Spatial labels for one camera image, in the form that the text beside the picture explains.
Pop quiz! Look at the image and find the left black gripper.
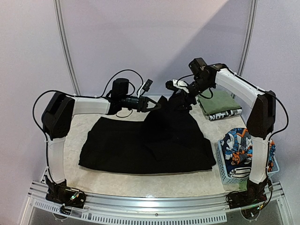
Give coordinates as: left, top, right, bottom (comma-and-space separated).
120, 95, 162, 113

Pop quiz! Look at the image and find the black garment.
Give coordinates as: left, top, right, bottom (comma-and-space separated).
79, 93, 216, 174

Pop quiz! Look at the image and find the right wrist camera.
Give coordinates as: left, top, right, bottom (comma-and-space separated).
188, 57, 207, 76

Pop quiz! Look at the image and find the blue orange patterned cloth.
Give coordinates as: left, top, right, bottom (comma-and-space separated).
221, 127, 276, 174

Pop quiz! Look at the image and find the light blue plastic basket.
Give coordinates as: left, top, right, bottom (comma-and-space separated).
217, 139, 281, 185

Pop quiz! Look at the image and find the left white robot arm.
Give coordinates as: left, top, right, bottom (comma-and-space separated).
42, 78, 161, 184

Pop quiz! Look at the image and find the left aluminium frame post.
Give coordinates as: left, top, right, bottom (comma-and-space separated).
53, 0, 81, 95

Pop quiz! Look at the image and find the aluminium front rail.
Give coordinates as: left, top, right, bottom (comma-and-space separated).
21, 182, 293, 225

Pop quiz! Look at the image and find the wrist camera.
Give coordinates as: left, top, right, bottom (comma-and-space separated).
111, 78, 129, 99
188, 57, 207, 76

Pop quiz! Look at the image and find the white striped cloth in basket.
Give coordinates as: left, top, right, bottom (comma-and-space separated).
226, 165, 251, 179

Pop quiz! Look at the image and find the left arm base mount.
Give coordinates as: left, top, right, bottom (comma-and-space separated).
45, 184, 86, 209

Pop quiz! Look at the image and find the folded black white shirt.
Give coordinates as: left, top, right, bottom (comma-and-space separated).
205, 108, 242, 121

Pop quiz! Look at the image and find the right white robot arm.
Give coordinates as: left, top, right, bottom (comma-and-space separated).
165, 58, 276, 204

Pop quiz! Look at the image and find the folded green shirt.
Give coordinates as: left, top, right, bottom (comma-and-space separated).
197, 90, 242, 115

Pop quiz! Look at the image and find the right aluminium frame post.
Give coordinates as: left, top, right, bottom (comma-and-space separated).
231, 0, 258, 99

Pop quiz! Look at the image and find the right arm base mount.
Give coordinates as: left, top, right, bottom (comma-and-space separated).
225, 190, 270, 210

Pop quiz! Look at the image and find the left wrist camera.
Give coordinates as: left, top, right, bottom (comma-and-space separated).
111, 78, 129, 99

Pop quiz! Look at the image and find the aluminium frame post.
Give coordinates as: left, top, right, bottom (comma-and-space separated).
53, 0, 81, 95
231, 0, 258, 99

